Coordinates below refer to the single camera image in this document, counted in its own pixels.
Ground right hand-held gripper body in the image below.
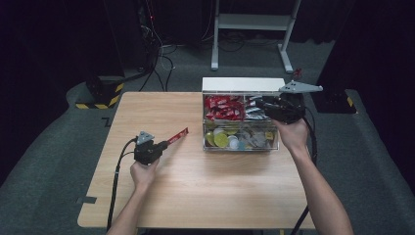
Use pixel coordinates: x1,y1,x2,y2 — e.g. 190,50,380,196
268,80,324,125

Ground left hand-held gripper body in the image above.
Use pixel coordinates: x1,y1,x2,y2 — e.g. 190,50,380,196
133,130,161,165

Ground pile of white packets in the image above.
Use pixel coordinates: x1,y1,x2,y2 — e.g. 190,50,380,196
244,95,274,121

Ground red stick sachet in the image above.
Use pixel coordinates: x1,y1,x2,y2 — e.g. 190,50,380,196
167,126,190,145

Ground white-topped clear drawer organizer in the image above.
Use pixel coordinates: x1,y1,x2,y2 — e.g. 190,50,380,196
201,76,288,153

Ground clear drawer with packets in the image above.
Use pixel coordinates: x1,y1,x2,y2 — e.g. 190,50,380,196
202,92,282,124

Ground person's left hand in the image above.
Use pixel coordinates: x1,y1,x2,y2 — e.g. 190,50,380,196
129,158,161,193

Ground person's right hand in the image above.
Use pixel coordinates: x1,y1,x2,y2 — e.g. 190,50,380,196
271,117,311,155

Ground heap of pale small packets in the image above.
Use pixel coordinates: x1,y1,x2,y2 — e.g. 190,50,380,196
239,127,276,150

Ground pile of red packets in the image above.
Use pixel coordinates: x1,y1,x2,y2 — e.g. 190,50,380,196
204,94,247,122

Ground dark stand base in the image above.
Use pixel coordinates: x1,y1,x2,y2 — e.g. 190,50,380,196
307,84,357,115

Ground clear drawer with round pods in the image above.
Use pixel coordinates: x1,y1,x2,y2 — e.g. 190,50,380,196
202,119,281,153

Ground black yellow striped stand base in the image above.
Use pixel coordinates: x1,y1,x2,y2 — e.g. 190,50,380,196
74,74,126,111

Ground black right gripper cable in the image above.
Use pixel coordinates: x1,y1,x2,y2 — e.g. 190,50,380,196
289,107,319,235

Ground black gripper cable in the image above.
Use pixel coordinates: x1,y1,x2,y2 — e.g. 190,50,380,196
289,107,319,235
105,137,138,233

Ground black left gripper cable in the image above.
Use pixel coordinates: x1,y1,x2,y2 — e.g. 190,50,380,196
105,137,138,233

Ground black cables under stand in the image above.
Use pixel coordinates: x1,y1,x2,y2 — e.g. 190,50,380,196
217,30,282,53

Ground white metal stand frame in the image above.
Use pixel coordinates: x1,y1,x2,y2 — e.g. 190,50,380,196
210,0,303,73

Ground bundle of floor cables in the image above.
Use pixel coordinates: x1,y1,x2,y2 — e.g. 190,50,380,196
138,23,178,93

